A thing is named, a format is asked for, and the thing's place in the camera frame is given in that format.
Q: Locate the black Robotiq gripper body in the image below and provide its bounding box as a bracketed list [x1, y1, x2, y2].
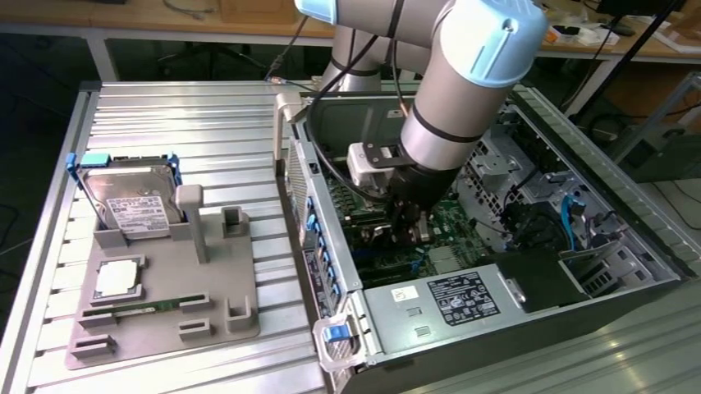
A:
[386, 163, 461, 207]

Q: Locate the black graphics card metal bracket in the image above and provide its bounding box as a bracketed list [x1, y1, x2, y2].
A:
[349, 221, 440, 252]

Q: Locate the green motherboard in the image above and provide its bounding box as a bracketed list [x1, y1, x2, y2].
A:
[322, 163, 484, 288]

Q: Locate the silver chipset heat sink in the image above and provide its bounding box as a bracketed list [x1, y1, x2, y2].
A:
[425, 247, 468, 275]

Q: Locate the black expansion slot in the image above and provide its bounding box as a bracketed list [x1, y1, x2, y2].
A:
[357, 261, 417, 277]
[361, 272, 419, 289]

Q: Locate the perforated metal drive cage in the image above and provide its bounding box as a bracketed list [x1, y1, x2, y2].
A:
[457, 111, 549, 206]

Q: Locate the grey power supply unit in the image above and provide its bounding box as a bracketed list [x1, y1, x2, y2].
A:
[361, 262, 531, 355]

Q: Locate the blue case latch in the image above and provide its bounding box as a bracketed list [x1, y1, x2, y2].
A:
[322, 323, 352, 342]

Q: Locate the grey disk bay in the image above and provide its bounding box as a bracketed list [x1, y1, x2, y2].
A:
[559, 241, 664, 300]

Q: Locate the open grey PC case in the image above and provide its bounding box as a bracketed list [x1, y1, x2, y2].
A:
[272, 84, 692, 394]

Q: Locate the grey plastic parts rack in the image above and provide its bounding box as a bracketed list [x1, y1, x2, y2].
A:
[65, 184, 262, 370]

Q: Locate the dark grey box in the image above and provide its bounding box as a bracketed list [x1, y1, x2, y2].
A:
[624, 126, 701, 184]

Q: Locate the white plastic part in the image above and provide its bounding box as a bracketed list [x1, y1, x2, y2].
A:
[547, 23, 621, 46]

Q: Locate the silver hard disk white label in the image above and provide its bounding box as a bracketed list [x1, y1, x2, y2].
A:
[82, 166, 186, 241]

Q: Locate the green RAM stick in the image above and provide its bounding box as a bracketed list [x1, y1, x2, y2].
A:
[113, 300, 184, 318]

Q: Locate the black tripod stand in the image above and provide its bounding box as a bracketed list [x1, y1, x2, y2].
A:
[158, 39, 260, 80]

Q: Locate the black tripod pole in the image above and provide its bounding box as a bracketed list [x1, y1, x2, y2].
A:
[564, 0, 692, 118]

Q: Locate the silver CPU chip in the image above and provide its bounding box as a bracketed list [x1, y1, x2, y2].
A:
[95, 259, 143, 297]

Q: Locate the blue disk carrier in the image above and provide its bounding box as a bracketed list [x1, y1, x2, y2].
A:
[65, 152, 186, 231]

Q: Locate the black monitor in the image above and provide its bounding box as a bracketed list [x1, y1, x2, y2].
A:
[595, 0, 690, 18]

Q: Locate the brown cardboard box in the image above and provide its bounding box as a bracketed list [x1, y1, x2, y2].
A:
[671, 0, 701, 53]

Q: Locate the black camera bracket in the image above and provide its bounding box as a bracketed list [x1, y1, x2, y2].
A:
[364, 140, 412, 169]

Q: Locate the light grey wrist camera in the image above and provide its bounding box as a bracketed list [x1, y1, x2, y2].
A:
[346, 142, 400, 188]

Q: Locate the black power wire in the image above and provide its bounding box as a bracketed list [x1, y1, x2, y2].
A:
[501, 200, 571, 254]

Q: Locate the thick black camera cable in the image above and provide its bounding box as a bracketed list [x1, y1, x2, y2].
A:
[302, 96, 388, 203]

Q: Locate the blue data wire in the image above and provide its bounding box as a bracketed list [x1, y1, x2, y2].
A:
[557, 194, 589, 252]

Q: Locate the grey case handle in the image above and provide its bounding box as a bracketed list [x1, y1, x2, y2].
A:
[314, 314, 368, 373]

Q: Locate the thin cable with plug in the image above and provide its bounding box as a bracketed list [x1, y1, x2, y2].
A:
[266, 16, 321, 90]

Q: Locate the wooden desk white frame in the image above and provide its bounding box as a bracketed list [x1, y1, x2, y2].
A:
[533, 0, 701, 118]
[0, 0, 338, 83]

